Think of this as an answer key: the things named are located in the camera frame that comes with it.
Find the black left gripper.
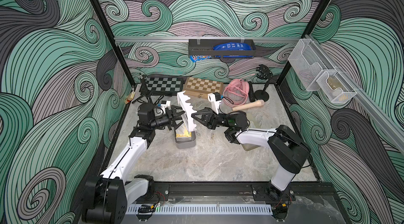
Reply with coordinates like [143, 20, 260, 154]
[149, 107, 186, 131]

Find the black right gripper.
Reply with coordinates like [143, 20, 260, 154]
[196, 106, 234, 129]

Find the yellow tissue paper pack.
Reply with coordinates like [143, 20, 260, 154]
[175, 129, 192, 138]

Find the white tissue box lid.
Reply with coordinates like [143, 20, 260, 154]
[177, 91, 197, 132]

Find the grey tissue box base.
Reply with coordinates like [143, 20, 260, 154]
[175, 130, 196, 149]

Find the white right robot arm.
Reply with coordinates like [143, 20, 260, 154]
[191, 108, 311, 194]

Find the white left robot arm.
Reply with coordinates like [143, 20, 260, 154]
[82, 103, 185, 224]

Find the wooden chessboard box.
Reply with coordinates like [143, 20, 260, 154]
[183, 77, 224, 99]

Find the black green chessboard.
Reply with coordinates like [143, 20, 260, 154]
[146, 77, 184, 96]

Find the pink mesh food cover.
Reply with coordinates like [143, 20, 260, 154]
[222, 79, 250, 107]

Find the black tripod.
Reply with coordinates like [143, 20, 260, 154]
[131, 75, 165, 106]

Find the black remote control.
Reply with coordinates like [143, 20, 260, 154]
[248, 81, 256, 103]

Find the wooden pestle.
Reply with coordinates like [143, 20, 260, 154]
[232, 100, 265, 111]

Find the black hand model stand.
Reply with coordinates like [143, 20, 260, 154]
[254, 64, 274, 102]

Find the blue plastic package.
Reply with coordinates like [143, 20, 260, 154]
[213, 43, 252, 51]

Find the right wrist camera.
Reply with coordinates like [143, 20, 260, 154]
[208, 92, 222, 114]

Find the black wall shelf basket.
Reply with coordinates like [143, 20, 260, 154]
[188, 38, 257, 58]

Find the white slotted cable duct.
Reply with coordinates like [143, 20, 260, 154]
[126, 203, 274, 216]

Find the clear wall bin large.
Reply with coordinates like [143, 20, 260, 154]
[288, 39, 326, 91]

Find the clear wall bin small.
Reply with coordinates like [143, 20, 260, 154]
[316, 70, 357, 104]

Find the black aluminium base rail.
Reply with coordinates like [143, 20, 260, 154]
[154, 181, 336, 203]

